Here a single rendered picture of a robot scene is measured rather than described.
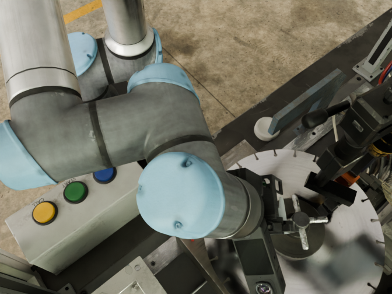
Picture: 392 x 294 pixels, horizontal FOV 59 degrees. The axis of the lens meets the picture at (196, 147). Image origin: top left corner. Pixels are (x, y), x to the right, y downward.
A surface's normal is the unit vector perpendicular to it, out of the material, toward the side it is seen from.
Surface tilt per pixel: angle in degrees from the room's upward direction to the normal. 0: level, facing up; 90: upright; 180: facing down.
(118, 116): 15
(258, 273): 52
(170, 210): 32
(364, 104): 45
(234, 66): 0
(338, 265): 0
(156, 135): 37
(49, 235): 0
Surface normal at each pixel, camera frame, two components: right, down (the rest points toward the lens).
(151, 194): -0.48, -0.25
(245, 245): -0.38, 0.30
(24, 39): 0.16, -0.31
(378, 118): -0.60, -0.04
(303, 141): 0.02, -0.48
